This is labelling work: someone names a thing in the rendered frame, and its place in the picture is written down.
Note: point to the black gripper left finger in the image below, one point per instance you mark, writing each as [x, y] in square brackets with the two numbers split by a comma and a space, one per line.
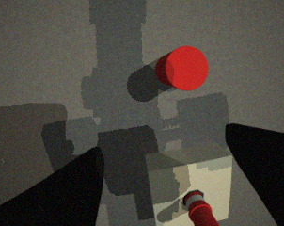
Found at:
[69, 197]

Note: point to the cream block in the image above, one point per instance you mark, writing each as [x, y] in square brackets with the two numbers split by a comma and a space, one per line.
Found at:
[205, 169]

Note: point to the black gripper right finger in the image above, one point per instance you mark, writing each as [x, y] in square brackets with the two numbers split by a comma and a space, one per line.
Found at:
[260, 154]

